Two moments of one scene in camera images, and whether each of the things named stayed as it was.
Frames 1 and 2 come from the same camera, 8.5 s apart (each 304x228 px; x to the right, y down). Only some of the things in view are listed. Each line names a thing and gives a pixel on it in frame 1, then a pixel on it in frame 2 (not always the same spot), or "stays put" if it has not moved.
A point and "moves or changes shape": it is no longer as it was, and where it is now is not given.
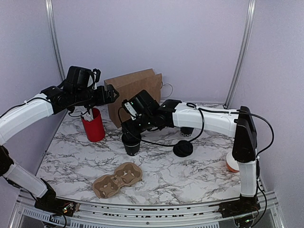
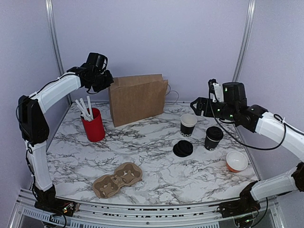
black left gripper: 101,99 to 109,80
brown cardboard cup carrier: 125,174 stays put
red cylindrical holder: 95,128 stays put
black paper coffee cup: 132,151 to 210,145
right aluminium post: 240,66 stays put
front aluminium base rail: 88,215 stays put
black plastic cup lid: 130,140 to 214,133
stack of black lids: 183,148 stays put
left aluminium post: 54,36 stays put
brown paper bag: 128,85 moves or changes shape
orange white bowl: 232,164 stays put
